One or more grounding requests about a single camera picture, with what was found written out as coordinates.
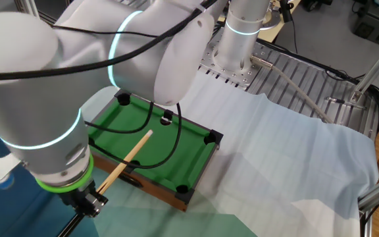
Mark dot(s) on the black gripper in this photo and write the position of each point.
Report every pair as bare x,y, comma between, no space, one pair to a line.
77,197

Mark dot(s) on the wooden pool cue black butt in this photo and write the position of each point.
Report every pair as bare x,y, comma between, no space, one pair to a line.
127,158

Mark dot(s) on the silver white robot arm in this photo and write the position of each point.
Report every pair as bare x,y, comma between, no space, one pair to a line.
28,98

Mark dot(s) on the mini green felt pool table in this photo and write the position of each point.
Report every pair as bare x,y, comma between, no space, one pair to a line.
183,154

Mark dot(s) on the blue white gradient tablecloth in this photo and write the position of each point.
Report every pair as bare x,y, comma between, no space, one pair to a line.
275,164

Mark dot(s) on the tan wooden board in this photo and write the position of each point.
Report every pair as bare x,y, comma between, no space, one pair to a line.
278,31

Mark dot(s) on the small metal rod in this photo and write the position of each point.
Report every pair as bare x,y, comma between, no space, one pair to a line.
336,99

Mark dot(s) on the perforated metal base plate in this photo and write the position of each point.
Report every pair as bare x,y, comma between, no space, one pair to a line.
209,62

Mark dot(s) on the aluminium frame post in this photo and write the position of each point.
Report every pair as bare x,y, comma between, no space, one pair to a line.
378,194
33,6
373,69

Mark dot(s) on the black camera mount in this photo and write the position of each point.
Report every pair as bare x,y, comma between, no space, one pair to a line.
285,13

